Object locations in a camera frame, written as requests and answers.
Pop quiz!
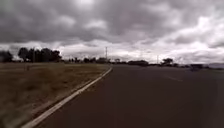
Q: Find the tall thin pole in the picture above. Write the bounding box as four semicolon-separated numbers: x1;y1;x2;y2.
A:
105;46;109;63

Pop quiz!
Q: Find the distant row of trees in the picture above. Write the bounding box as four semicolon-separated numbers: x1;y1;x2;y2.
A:
67;56;224;70

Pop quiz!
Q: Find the dark asphalt road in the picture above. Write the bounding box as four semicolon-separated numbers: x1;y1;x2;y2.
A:
34;64;224;128

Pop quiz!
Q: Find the lone distant tree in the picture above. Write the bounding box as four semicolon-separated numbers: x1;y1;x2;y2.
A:
161;57;174;67

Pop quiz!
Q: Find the white painted edge line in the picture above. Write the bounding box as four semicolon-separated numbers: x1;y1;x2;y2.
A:
20;65;114;128

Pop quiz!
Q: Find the white dashed centre line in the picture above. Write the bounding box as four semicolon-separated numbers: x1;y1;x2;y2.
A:
165;76;184;83

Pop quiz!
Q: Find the dark clump of trees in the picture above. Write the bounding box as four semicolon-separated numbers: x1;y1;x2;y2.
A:
17;46;63;63

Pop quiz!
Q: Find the dry grass verge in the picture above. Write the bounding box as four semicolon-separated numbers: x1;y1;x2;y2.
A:
0;62;112;128

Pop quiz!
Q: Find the dark bush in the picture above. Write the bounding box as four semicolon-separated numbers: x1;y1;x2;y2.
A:
0;49;14;63

